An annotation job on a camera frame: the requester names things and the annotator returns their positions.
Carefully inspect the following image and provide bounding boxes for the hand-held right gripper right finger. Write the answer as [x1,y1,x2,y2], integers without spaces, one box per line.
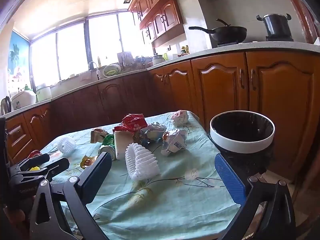
[214,153,297,240]

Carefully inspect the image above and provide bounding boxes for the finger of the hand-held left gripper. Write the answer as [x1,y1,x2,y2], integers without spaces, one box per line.
[15,153,50,172]
[17,158,70,179]

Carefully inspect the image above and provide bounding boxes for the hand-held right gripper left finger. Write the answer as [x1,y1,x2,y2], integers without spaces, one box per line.
[29,152,113,240]

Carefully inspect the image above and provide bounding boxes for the brown snack wrapper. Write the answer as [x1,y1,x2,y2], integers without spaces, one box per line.
[80,155,99,169]

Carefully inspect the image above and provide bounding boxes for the metal drink can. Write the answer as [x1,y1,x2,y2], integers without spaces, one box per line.
[98,145,117,161]

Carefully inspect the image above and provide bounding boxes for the small white foam fruit net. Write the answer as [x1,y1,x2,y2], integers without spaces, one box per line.
[57,136,77,153]

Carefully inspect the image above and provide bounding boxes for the green drink carton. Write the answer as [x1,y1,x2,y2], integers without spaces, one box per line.
[101,134,116,147]

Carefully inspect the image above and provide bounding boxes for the black bin with white rim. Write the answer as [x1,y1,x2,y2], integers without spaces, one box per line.
[209,110,275,178]

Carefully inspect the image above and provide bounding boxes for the beige brown drink carton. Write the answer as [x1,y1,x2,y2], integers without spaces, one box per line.
[90,128,109,144]

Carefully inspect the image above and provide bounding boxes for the white carton with red print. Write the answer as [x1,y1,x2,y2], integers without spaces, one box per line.
[114,130,135,160]

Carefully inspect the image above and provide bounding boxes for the large white foam fruit net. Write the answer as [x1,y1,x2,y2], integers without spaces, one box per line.
[125,142,161,180]

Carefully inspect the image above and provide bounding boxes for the red snack packet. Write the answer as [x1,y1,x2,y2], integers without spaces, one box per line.
[112,114,148,133]

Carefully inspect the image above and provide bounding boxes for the blue white wrapper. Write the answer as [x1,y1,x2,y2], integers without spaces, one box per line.
[141,122,167,143]

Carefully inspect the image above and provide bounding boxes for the white red paper wrapper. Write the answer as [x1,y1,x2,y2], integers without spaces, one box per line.
[170,110,189,127]

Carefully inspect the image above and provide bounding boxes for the light green floral tablecloth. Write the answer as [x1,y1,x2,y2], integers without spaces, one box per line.
[40,110,242,240]

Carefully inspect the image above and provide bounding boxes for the white rice cooker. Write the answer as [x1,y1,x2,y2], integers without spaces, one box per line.
[11,90,37,110]

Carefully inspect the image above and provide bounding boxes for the electric kettle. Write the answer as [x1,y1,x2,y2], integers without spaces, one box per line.
[0,96,12,115]

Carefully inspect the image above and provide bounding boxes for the pale green cooker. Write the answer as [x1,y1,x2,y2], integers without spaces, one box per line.
[35,85,52,102]

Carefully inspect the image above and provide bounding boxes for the wooden lower cabinets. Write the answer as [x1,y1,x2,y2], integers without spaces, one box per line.
[5,50,320,178]

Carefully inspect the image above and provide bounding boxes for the wooden cabinets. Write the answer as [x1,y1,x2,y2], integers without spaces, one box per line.
[128,0,187,48]
[5,50,320,178]

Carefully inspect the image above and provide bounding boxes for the chrome faucet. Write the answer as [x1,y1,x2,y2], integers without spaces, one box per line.
[88,61,101,80]

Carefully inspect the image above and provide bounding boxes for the green colander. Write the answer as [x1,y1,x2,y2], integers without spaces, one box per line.
[103,64,121,77]

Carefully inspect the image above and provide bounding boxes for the kitchen window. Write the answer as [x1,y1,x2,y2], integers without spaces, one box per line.
[30,11,153,85]

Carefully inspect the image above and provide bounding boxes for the utensil holder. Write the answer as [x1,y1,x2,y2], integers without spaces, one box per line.
[117,51,134,68]

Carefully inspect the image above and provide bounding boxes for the dish rack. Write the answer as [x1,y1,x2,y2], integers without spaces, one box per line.
[134,56,153,69]

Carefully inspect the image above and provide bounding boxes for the small white pot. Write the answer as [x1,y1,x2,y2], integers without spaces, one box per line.
[151,54,165,65]

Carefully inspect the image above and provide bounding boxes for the white stone countertop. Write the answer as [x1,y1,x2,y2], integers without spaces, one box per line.
[0,40,320,119]

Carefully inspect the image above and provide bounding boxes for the gas stove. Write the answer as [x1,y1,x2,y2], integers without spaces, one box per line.
[211,36,294,48]

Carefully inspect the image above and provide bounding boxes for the black wok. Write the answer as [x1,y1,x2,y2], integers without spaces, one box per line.
[188,19,248,43]

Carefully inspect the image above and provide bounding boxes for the dark cooking pot with lid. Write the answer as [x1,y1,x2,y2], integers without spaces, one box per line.
[256,13,292,38]

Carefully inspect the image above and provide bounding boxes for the wooden upper cabinets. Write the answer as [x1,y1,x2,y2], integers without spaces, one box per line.
[128,0,187,48]

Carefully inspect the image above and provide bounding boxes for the blue wall poster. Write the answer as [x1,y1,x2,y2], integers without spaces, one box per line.
[7,30,32,90]

